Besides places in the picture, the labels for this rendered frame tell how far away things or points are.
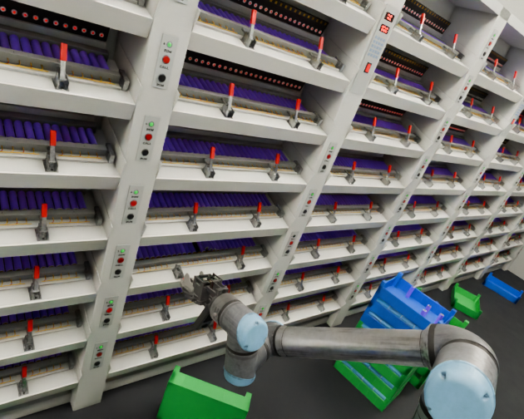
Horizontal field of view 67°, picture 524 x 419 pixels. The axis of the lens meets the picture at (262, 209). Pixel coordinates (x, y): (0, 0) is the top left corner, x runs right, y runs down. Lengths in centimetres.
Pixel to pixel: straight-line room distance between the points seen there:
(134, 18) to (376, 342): 93
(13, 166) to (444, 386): 99
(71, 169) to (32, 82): 22
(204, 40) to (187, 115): 19
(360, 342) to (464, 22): 148
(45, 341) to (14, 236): 40
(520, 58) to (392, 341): 198
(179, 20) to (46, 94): 33
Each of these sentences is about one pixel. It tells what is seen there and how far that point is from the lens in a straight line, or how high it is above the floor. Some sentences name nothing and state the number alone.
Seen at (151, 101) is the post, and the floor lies 113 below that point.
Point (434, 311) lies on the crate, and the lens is 207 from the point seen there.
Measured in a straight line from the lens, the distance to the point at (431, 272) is 333.
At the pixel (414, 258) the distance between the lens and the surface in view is 283.
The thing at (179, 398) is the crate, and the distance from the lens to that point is 159.
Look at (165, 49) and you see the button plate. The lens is 100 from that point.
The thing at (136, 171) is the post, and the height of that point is 94.
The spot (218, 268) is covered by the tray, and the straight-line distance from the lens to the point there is 150.
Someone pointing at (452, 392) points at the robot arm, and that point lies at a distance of 88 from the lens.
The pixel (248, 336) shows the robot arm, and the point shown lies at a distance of 107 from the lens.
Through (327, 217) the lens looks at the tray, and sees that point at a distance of 176.
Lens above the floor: 138
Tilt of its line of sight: 24 degrees down
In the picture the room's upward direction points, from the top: 21 degrees clockwise
